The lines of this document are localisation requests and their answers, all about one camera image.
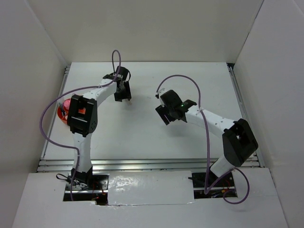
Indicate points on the aluminium left rail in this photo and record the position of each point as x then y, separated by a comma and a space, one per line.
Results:
46, 136

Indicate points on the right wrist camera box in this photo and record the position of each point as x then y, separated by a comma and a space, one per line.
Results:
158, 95

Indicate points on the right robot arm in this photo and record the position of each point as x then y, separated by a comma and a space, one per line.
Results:
238, 140

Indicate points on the aluminium front rail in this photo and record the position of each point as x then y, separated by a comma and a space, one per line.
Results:
126, 165

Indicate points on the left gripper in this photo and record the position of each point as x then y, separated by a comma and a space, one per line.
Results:
127, 95

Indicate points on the pink round container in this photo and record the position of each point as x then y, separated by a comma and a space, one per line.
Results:
66, 104

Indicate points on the aluminium rail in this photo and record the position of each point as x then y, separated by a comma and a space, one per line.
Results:
126, 165
46, 136
247, 136

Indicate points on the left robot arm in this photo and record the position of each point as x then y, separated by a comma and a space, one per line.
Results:
83, 119

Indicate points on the aluminium right rail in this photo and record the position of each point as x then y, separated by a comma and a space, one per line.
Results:
247, 136

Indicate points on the orange round pen holder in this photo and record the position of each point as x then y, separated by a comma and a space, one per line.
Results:
62, 117

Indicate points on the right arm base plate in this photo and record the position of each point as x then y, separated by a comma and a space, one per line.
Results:
226, 184

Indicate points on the white cover sheet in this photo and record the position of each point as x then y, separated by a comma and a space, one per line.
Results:
150, 188

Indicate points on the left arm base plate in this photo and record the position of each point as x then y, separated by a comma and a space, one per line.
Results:
96, 191

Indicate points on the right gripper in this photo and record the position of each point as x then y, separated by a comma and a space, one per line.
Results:
162, 111

